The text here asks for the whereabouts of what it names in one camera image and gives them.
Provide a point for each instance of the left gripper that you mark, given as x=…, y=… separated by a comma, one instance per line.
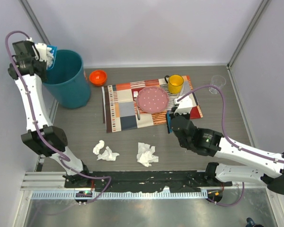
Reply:
x=44, y=77

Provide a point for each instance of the blue dustpan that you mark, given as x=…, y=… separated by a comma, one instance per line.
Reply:
x=54, y=48

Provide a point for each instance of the blue hand brush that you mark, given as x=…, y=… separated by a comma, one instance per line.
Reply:
x=169, y=117

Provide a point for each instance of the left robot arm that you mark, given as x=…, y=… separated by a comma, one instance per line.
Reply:
x=28, y=69

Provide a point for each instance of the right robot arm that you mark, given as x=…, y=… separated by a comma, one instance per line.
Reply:
x=256, y=166

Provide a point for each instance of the teal plastic trash bin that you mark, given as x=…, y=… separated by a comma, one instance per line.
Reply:
x=67, y=82

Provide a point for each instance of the crumpled paper far right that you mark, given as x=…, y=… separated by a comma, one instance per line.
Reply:
x=145, y=155

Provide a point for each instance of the pink dotted plate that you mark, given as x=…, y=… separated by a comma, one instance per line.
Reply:
x=152, y=100

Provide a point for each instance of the yellow enamel mug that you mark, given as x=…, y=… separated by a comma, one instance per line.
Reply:
x=175, y=83

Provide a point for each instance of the orange bowl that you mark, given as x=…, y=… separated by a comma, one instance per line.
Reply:
x=98, y=77

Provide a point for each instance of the clear plastic cup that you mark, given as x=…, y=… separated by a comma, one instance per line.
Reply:
x=217, y=81

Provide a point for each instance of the silver fork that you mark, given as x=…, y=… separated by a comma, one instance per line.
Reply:
x=135, y=95

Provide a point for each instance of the colourful patchwork placemat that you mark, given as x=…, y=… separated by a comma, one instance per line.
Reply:
x=120, y=108

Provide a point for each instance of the crumpled paper front left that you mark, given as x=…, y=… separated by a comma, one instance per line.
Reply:
x=108, y=155

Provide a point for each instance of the crumpled paper far left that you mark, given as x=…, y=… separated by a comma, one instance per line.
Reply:
x=98, y=147

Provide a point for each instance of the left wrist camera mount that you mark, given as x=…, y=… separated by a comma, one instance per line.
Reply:
x=41, y=48

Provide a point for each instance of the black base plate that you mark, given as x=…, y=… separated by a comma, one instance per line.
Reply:
x=156, y=181

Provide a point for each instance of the knife with teal handle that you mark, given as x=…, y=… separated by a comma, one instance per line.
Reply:
x=181, y=93

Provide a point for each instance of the perforated cable duct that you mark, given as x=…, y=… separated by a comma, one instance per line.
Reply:
x=75, y=194

